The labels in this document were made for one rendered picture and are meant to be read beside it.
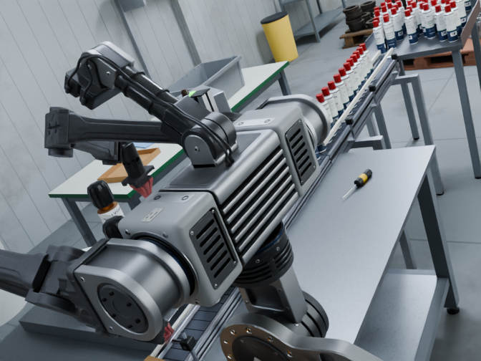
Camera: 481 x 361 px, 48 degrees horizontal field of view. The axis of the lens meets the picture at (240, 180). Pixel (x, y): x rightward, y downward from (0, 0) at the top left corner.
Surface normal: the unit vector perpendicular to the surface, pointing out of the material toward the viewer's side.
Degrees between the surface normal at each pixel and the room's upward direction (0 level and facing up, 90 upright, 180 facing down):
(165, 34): 90
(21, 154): 90
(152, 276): 52
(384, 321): 0
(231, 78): 95
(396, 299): 0
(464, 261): 0
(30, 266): 33
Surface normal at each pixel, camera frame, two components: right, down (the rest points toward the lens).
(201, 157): -0.52, 0.53
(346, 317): -0.33, -0.85
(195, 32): 0.79, -0.01
